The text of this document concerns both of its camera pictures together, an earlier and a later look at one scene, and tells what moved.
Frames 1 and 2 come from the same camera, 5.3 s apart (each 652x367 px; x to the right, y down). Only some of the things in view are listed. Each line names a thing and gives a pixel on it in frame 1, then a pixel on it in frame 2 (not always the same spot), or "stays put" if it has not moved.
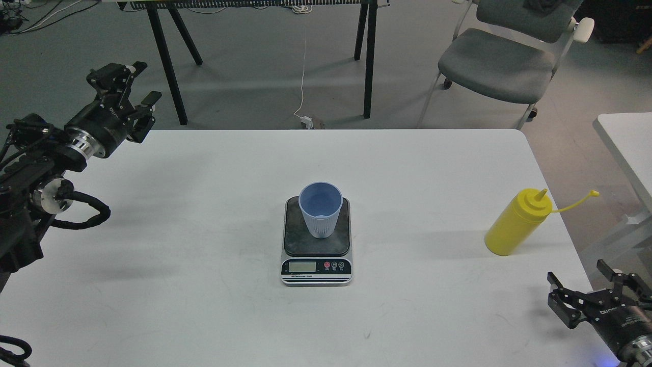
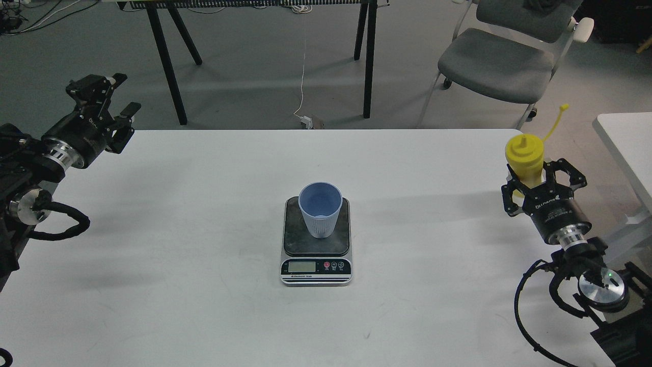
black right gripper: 617,323 → 551,206
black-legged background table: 367,7 stays put
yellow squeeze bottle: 519,220 → 525,155
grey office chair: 515,51 stays put
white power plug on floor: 305,120 stays put
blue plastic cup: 321,202 stays put
